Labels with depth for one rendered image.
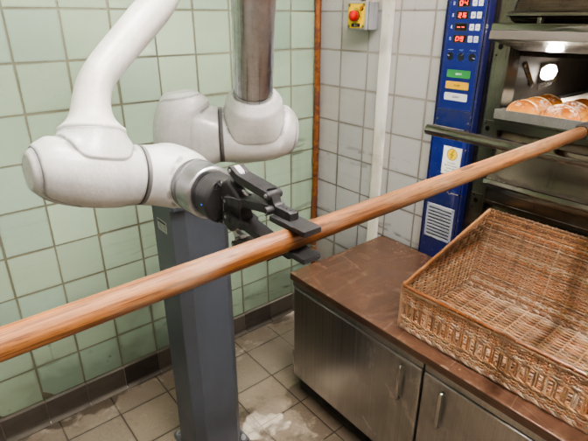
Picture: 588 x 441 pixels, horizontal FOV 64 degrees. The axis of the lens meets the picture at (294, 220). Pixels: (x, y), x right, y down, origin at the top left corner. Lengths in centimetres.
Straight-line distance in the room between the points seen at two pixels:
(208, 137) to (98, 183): 58
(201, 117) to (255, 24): 30
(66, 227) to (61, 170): 111
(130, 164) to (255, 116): 53
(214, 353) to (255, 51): 94
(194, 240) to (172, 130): 31
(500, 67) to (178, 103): 102
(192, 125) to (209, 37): 72
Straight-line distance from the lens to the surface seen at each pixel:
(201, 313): 149
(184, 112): 128
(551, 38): 149
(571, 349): 160
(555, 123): 148
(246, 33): 114
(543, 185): 168
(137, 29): 87
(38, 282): 190
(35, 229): 183
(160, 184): 80
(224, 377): 168
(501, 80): 172
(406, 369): 152
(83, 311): 49
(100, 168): 75
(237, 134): 127
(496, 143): 131
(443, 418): 152
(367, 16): 197
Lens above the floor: 146
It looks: 23 degrees down
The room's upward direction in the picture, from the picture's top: straight up
